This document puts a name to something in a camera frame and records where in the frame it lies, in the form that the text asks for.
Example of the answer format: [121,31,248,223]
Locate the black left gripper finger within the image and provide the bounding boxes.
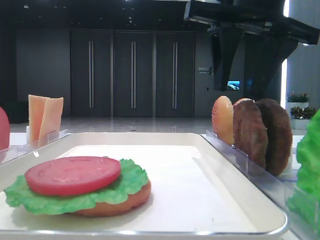
[208,24,243,92]

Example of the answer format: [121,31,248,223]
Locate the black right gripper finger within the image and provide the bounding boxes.
[243,33,298,100]

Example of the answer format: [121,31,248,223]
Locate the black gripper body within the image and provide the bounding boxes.
[184,0,320,45]

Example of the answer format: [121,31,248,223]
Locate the brown meat patty front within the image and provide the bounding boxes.
[233,100,268,169]

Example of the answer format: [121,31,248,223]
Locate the brown meat patty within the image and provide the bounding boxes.
[255,98,293,176]
[233,100,268,169]

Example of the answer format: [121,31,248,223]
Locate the brown meat patty rear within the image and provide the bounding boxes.
[255,98,293,176]

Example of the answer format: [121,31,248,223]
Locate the green lettuce leaf standing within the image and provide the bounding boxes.
[288,111,320,232]

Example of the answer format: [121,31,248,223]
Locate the green lettuce on tray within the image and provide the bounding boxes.
[4,159,149,215]

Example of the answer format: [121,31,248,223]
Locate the orange cheese slice right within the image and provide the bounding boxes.
[39,97,64,139]

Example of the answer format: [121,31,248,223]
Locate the orange cheese slice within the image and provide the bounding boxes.
[39,97,64,139]
[28,94,49,143]

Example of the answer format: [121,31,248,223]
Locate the orange cheese slice left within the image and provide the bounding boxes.
[28,94,49,143]

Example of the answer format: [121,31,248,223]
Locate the red tomato slice on tray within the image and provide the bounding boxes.
[24,156,121,196]

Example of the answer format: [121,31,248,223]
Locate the red tomato slice standing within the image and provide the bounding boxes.
[0,107,11,151]

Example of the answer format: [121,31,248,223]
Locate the white planter with flowers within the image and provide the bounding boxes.
[285,91,317,130]

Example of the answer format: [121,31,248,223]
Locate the sesame bun top half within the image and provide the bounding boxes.
[211,95,234,146]

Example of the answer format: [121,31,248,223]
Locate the dark triple door panels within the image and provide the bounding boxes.
[70,30,195,118]

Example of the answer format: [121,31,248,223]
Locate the clear acrylic rack right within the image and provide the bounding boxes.
[202,130,320,240]

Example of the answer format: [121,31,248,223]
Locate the clear acrylic rack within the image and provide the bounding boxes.
[202,130,320,240]
[0,129,71,165]

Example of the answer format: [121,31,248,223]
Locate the white rectangular metal tray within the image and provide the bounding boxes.
[0,132,288,240]

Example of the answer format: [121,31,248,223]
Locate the bottom bun on tray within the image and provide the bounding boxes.
[70,180,152,218]

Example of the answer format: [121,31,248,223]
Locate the clear acrylic rack left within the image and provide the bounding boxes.
[0,129,71,165]

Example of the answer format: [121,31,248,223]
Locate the small wall display screen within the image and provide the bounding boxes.
[227,80,240,91]

